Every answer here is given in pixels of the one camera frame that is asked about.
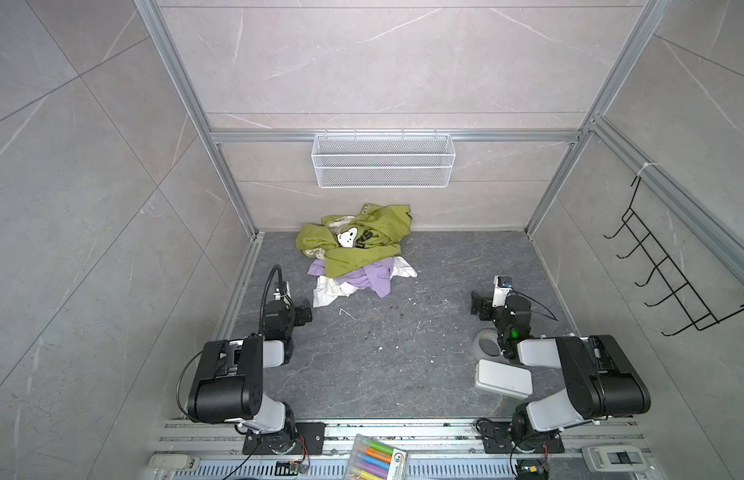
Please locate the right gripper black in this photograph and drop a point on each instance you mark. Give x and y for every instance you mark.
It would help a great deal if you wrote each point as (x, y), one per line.
(479, 301)

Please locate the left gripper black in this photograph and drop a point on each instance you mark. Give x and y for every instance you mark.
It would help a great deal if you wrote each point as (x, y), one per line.
(297, 313)

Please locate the purple cloth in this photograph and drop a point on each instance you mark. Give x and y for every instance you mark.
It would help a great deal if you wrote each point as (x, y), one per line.
(372, 277)

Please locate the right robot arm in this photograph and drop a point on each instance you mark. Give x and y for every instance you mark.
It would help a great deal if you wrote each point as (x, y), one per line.
(599, 379)

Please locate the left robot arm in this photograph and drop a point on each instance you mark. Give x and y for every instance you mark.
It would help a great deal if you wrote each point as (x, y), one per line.
(228, 383)

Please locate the white cloth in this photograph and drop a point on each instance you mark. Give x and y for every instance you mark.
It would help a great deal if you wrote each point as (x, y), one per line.
(333, 291)

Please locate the clear tape roll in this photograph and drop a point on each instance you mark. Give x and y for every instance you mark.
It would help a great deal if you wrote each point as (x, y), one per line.
(486, 346)

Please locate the white rectangular box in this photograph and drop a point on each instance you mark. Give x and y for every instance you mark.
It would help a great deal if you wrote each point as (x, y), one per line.
(503, 379)

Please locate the green printed shirt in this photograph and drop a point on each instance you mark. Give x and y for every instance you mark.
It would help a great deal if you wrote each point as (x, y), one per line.
(346, 243)

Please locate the marker pen pack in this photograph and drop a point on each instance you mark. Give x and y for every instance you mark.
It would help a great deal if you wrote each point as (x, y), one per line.
(371, 459)

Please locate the white power adapter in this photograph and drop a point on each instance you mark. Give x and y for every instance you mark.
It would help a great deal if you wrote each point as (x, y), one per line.
(174, 462)

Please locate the white device with screen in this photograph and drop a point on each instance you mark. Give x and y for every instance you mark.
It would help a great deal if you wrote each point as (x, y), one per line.
(615, 459)

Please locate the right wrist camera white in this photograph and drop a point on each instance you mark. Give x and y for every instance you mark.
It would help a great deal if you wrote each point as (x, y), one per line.
(503, 286)

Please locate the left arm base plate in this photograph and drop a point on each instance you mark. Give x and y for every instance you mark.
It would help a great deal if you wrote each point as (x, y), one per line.
(295, 439)

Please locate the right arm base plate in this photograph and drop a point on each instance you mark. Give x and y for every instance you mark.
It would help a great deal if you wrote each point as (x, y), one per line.
(506, 437)

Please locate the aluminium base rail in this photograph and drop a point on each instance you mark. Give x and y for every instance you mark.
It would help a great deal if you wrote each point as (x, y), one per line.
(436, 448)

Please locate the white wire mesh basket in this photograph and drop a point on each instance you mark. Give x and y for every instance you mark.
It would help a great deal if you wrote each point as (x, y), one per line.
(380, 160)

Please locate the black wire hook rack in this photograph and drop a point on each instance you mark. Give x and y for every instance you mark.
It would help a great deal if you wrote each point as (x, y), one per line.
(698, 315)

